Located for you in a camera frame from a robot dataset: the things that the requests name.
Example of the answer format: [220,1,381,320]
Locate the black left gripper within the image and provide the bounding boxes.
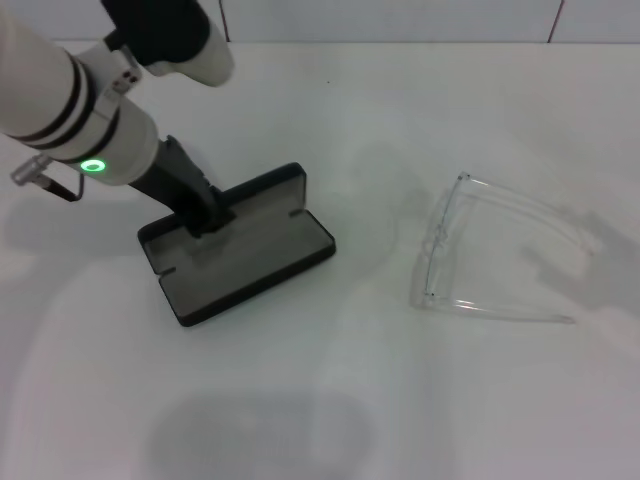
[127,133,237,240]

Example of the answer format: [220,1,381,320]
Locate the black glasses case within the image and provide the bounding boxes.
[137,161,337,329]

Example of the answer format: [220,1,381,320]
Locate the clear plastic glasses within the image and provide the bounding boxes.
[409,171,596,326]

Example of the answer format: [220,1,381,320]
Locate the left arm grey cable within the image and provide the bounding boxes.
[9,154,87,204]

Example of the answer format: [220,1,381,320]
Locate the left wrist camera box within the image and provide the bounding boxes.
[101,0,235,90]

